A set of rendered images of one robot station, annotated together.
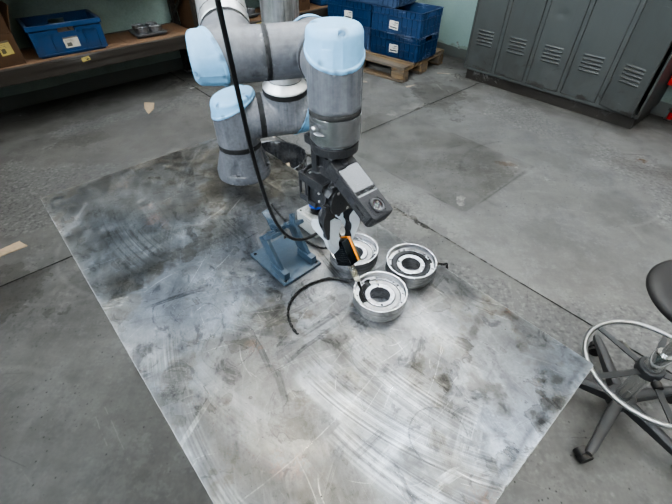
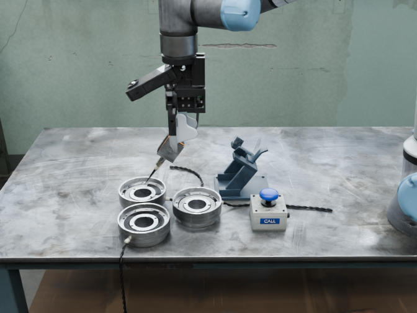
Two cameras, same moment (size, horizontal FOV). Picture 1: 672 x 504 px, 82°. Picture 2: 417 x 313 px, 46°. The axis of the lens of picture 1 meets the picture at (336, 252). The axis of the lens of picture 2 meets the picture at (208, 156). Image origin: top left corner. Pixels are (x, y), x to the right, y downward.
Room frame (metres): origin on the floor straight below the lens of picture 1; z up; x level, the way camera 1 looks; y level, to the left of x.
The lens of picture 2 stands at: (1.22, -0.69, 1.41)
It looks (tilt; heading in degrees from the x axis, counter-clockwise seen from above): 28 degrees down; 131
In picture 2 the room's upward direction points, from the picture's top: straight up
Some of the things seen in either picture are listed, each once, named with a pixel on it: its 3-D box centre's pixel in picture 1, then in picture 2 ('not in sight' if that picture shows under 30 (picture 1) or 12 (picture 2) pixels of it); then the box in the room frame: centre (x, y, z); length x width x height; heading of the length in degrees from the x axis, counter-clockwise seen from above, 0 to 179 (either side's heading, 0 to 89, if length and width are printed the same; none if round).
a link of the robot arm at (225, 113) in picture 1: (237, 116); not in sight; (1.00, 0.26, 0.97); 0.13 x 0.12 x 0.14; 105
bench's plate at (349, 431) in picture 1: (259, 266); (252, 181); (0.61, 0.17, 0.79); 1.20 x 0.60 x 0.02; 42
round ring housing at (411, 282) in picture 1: (410, 266); (144, 225); (0.58, -0.16, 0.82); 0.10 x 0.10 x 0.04
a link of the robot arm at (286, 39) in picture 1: (305, 49); (229, 6); (0.63, 0.05, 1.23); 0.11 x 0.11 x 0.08; 15
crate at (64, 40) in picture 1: (64, 33); not in sight; (3.47, 2.18, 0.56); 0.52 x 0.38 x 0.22; 129
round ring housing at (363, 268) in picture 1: (353, 254); (197, 207); (0.62, -0.04, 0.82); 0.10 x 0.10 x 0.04
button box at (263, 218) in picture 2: (316, 216); (270, 211); (0.75, 0.05, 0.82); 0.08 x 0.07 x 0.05; 42
